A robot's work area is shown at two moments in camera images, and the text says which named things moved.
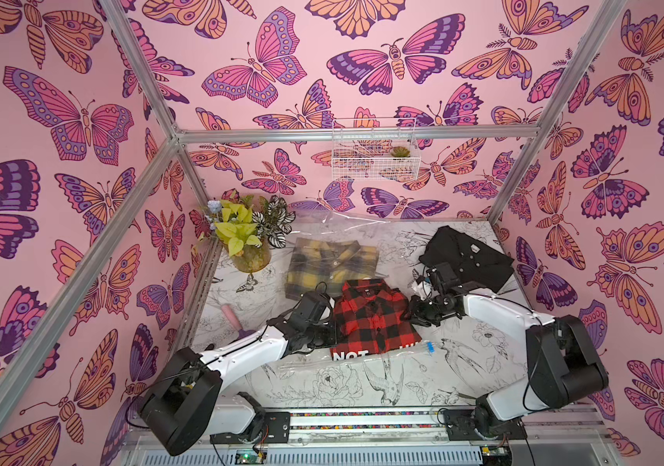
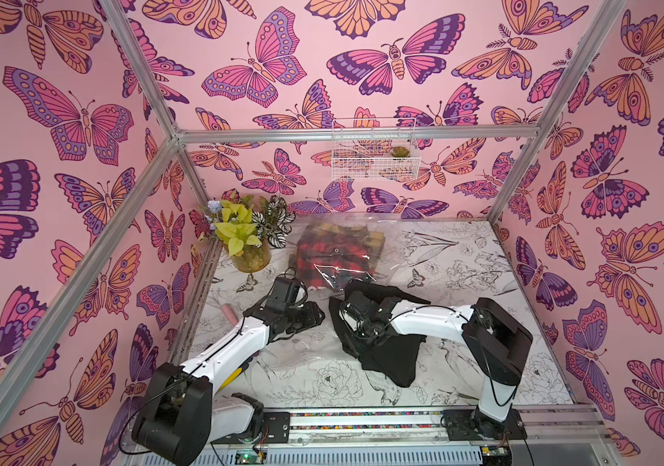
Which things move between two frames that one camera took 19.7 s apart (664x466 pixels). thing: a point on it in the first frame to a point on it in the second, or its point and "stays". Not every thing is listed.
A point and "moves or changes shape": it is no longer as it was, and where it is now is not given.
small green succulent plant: x=400 y=151 stays
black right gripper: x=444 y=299 to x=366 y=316
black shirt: x=476 y=260 to x=396 y=355
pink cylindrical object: x=234 y=319 stays
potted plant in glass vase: x=248 y=226 stays
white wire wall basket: x=375 y=149 stays
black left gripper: x=332 y=339 to x=312 y=316
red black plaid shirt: x=371 y=317 moves or changes shape
